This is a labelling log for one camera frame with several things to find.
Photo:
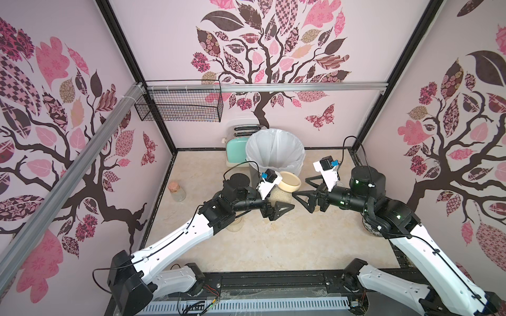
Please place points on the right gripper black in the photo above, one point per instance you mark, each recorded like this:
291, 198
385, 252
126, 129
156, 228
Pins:
319, 200

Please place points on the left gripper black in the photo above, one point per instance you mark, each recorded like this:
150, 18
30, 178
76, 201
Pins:
274, 212

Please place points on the glass jar tan lid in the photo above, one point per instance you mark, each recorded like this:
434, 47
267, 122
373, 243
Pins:
281, 193
236, 225

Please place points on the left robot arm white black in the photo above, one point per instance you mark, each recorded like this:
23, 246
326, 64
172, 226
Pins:
134, 280

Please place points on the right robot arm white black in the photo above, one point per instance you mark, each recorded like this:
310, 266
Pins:
448, 290

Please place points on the white trash bag liner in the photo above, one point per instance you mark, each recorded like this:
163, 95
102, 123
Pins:
276, 149

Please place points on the patterned ball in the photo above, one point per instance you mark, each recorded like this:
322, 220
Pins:
371, 230

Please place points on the mint green toaster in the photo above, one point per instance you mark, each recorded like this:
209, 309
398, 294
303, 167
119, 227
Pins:
235, 142

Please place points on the small jar pink lid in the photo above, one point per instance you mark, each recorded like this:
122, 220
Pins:
177, 192

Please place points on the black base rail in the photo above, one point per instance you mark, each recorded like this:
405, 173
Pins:
295, 284

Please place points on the white slotted cable duct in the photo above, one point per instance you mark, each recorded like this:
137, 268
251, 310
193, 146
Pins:
255, 306

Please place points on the black wire basket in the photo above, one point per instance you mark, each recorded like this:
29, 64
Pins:
181, 101

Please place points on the aluminium rail back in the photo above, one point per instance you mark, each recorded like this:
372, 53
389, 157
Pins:
301, 87

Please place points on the aluminium rail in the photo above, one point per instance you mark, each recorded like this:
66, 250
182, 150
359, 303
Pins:
301, 87
33, 230

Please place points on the aluminium rail left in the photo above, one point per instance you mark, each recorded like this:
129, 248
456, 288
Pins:
33, 230

